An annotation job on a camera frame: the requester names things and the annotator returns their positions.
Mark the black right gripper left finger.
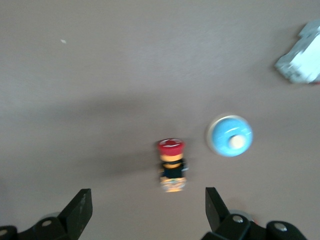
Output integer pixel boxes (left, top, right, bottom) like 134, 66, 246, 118
0, 188, 94, 240

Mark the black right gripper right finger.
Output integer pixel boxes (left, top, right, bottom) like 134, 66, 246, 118
199, 186, 309, 240

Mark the light blue call bell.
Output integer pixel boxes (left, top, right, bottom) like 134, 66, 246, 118
206, 114, 254, 158

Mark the red emergency stop yellow collar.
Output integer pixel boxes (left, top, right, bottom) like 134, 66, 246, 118
156, 137, 190, 193

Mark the white circuit breaker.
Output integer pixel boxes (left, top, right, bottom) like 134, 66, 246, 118
274, 19, 320, 85

